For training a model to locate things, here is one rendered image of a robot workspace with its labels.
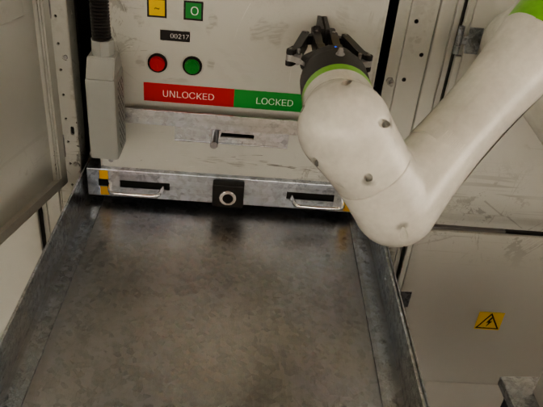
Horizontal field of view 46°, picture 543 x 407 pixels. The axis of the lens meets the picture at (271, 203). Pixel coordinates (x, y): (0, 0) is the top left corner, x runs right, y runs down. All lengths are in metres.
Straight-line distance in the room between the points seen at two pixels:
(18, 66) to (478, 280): 1.05
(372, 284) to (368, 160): 0.44
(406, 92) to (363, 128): 0.54
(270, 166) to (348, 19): 0.31
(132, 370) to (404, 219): 0.44
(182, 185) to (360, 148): 0.59
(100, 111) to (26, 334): 0.36
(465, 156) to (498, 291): 0.76
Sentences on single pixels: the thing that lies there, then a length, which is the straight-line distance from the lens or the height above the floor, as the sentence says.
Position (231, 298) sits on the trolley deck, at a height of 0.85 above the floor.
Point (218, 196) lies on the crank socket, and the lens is 1.21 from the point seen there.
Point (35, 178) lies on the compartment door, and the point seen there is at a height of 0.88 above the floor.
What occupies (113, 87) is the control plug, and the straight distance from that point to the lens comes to 1.05.
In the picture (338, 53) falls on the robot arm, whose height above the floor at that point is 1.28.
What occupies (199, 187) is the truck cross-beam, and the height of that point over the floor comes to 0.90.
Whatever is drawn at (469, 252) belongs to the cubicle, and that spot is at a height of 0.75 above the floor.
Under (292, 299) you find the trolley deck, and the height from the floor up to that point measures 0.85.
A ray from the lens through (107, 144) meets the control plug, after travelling 1.10.
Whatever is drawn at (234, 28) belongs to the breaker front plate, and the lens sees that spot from 1.11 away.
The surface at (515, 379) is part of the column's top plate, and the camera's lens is 1.20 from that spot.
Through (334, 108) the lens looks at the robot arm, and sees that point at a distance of 0.71.
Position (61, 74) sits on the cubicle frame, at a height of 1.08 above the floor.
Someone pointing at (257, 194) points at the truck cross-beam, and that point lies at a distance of 1.23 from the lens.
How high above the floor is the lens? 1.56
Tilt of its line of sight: 33 degrees down
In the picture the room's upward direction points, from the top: 6 degrees clockwise
